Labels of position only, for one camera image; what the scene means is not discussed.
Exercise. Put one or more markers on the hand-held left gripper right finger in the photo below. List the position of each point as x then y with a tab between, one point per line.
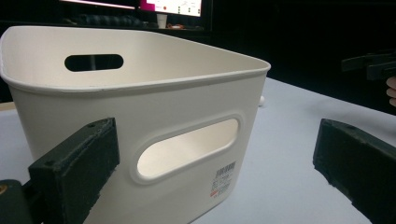
361	165

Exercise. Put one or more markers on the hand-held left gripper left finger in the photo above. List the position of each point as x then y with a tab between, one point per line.
77	168

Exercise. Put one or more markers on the white plastic storage basket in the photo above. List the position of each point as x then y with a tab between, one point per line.
77	102

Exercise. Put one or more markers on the small white round object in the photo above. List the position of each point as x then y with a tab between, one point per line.
262	100

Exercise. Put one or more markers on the dark computer monitor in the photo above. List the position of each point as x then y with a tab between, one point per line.
99	3

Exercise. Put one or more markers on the white paper cup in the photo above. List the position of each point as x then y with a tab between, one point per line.
162	21

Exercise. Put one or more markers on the small orange object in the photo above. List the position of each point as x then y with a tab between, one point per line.
176	26

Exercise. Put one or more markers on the computer monitor with pink window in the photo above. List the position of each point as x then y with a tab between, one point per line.
174	6

